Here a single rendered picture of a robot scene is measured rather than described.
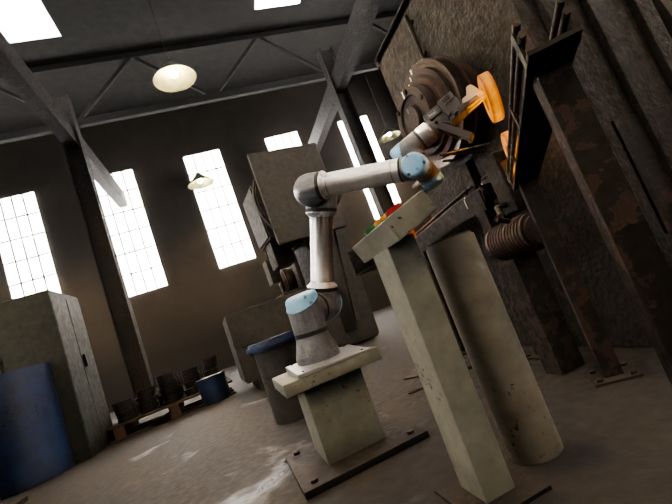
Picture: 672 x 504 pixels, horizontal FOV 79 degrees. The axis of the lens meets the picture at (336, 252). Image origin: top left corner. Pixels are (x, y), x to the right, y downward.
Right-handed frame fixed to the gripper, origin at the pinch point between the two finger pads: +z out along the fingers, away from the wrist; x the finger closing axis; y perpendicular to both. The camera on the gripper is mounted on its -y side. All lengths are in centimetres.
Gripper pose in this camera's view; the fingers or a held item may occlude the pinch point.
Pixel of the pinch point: (487, 92)
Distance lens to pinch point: 145.9
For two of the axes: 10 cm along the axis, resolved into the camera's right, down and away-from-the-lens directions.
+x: 3.4, 0.0, 9.4
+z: 7.6, -5.9, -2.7
